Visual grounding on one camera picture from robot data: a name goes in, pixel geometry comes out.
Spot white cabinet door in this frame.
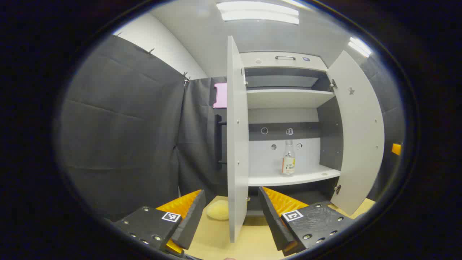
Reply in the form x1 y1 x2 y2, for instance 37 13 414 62
326 50 385 216
226 35 249 243

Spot white cabinet shelf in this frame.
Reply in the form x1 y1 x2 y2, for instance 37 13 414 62
248 164 341 187
247 89 335 109

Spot white and grey cabinet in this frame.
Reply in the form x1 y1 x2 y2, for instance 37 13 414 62
240 51 341 217

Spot black door handle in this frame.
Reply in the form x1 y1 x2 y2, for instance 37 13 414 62
214 114 228 170

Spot round yellow coaster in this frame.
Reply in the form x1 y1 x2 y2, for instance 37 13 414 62
206 200 229 220

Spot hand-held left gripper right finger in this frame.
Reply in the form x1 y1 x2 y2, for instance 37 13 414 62
258 186 363 257

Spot clear glass bottle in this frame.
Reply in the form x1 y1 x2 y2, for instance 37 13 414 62
282 140 296 176

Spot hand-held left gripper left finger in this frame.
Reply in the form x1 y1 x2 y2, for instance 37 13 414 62
113 189 206 255

